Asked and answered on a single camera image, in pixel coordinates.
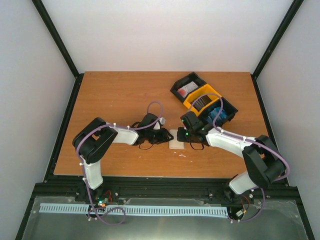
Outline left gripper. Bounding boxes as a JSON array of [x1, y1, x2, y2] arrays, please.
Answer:
[[146, 128, 174, 146]]

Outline beige card holder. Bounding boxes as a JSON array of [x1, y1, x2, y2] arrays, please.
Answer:
[[169, 129, 185, 150]]

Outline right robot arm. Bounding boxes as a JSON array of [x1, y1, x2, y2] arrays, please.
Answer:
[[177, 111, 289, 203]]

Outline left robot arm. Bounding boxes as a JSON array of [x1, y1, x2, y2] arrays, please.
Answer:
[[72, 113, 174, 202]]

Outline blue cards stack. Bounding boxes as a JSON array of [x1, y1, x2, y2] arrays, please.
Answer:
[[207, 107, 228, 126]]

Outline dark grey cards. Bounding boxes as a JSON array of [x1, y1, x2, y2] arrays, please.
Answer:
[[192, 95, 212, 112]]

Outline black bin with blue cards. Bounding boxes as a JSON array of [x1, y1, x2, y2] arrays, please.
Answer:
[[198, 97, 238, 127]]

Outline red white cards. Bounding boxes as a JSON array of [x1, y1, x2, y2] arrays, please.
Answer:
[[177, 81, 199, 98]]

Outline yellow bin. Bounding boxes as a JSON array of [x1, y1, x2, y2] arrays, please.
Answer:
[[183, 83, 222, 116]]

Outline small electronics board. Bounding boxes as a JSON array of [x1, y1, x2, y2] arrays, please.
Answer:
[[94, 195, 113, 208]]

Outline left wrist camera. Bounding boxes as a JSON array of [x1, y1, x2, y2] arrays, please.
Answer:
[[153, 117, 166, 130]]

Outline light blue cable duct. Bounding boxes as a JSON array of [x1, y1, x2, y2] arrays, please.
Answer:
[[38, 203, 228, 218]]

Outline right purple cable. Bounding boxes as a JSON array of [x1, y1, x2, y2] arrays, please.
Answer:
[[187, 93, 291, 224]]

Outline purple cable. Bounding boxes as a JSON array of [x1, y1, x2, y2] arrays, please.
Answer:
[[187, 93, 291, 224], [76, 100, 165, 226]]

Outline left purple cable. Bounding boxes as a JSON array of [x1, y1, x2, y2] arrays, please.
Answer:
[[76, 100, 165, 226]]

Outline black aluminium rail base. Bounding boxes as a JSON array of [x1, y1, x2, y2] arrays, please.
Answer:
[[32, 174, 301, 208]]

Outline right black frame post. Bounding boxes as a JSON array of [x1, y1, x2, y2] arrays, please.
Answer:
[[251, 0, 305, 78]]

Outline black frame post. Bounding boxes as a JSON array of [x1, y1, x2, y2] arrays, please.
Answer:
[[251, 0, 305, 78], [31, 0, 81, 79]]

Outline left black frame post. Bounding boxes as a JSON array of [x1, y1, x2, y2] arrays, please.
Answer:
[[31, 0, 81, 79]]

